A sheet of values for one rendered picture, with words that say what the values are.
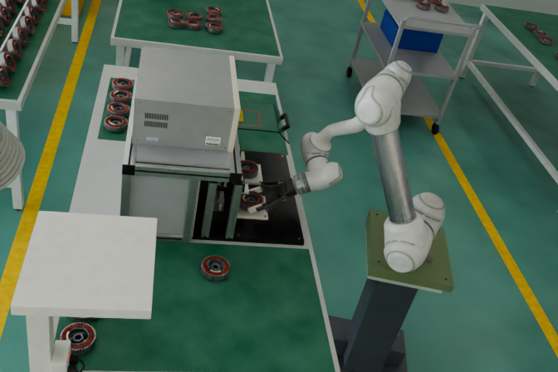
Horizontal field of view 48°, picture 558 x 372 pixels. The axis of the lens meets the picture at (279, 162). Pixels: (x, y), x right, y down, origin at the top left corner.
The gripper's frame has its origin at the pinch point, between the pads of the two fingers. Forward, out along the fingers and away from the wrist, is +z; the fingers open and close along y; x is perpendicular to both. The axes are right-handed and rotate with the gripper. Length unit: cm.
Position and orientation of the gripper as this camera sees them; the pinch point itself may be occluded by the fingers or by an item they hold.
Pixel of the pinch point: (251, 200)
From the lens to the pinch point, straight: 272.1
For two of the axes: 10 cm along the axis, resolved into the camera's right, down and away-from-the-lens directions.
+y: 1.1, 5.9, -8.0
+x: 3.2, 7.4, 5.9
